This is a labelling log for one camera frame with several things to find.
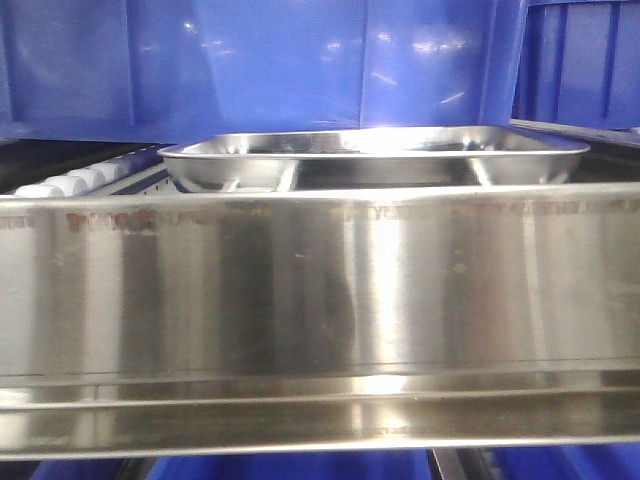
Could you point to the silver metal tray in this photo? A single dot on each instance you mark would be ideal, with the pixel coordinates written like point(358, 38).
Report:
point(386, 157)

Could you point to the steel front shelf beam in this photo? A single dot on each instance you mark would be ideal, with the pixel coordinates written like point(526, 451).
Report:
point(199, 323)

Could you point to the white roller track left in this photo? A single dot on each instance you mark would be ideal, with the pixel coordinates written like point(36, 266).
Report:
point(80, 181)

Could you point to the large blue bin left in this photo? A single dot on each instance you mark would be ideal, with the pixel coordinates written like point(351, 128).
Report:
point(179, 71)

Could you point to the blue bin far right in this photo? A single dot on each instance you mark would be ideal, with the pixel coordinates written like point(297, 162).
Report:
point(580, 64)

